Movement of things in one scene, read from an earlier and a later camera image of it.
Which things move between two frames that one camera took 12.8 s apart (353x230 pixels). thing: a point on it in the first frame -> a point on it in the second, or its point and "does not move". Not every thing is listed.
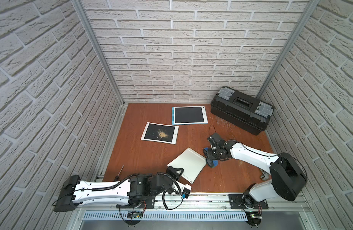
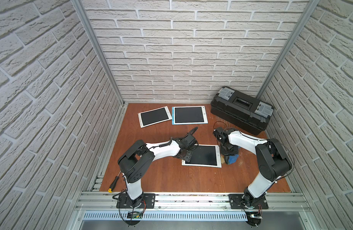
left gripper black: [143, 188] -> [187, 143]
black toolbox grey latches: [241, 110] does not move
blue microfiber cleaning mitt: [212, 163] -> [232, 158]
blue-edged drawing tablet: [187, 115] does not move
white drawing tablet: [192, 163] -> [154, 116]
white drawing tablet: [160, 132] -> [205, 156]
